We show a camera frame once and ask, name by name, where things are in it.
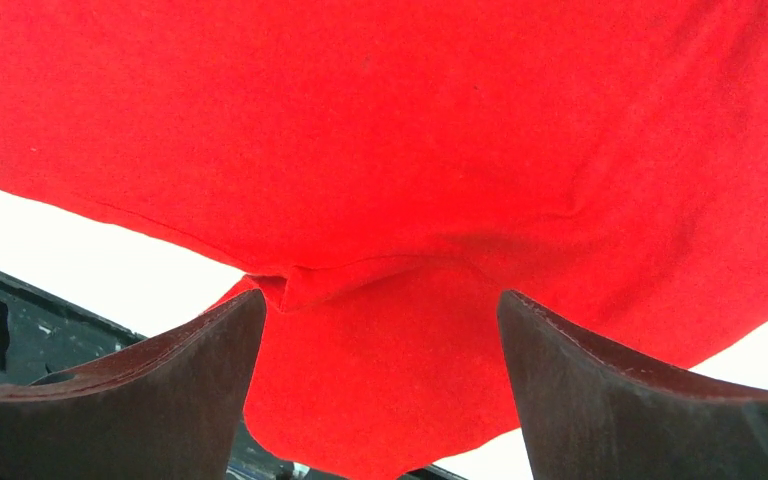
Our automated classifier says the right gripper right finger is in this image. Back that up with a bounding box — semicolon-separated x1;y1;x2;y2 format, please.
497;290;768;479

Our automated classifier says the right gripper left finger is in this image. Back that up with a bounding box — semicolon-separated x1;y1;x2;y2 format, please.
0;290;266;479

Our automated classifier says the red t shirt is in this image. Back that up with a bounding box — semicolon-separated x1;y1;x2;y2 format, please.
0;1;768;479

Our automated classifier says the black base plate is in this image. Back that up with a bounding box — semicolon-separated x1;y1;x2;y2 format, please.
0;254;471;480

